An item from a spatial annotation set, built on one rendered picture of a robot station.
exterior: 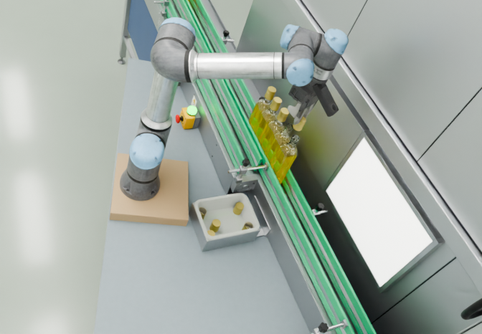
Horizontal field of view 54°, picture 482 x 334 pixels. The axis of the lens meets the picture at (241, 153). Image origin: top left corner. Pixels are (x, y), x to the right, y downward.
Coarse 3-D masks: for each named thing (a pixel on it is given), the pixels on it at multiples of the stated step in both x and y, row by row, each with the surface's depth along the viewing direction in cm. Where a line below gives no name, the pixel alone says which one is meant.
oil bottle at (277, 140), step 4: (280, 132) 180; (276, 136) 180; (280, 136) 179; (288, 136) 180; (272, 140) 183; (276, 140) 180; (280, 140) 178; (284, 140) 178; (288, 140) 179; (272, 144) 183; (276, 144) 180; (280, 144) 179; (268, 148) 186; (272, 148) 184; (276, 148) 181; (268, 152) 186; (272, 152) 184; (276, 152) 182; (268, 156) 187; (272, 156) 184; (268, 160) 187; (272, 160) 186
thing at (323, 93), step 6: (318, 84) 154; (324, 84) 156; (318, 90) 154; (324, 90) 155; (318, 96) 155; (324, 96) 154; (330, 96) 156; (324, 102) 155; (330, 102) 156; (324, 108) 156; (330, 108) 155; (336, 108) 157; (330, 114) 156
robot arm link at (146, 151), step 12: (144, 132) 172; (132, 144) 166; (144, 144) 166; (156, 144) 168; (132, 156) 165; (144, 156) 164; (156, 156) 165; (132, 168) 169; (144, 168) 166; (156, 168) 170; (144, 180) 172
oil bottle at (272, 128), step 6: (270, 126) 183; (276, 126) 181; (282, 126) 182; (264, 132) 188; (270, 132) 183; (276, 132) 182; (264, 138) 188; (270, 138) 184; (264, 144) 189; (264, 150) 190
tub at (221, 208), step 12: (204, 204) 182; (216, 204) 186; (228, 204) 189; (204, 216) 185; (216, 216) 186; (228, 216) 188; (240, 216) 189; (252, 216) 183; (204, 228) 173; (228, 228) 184; (240, 228) 186; (252, 228) 179
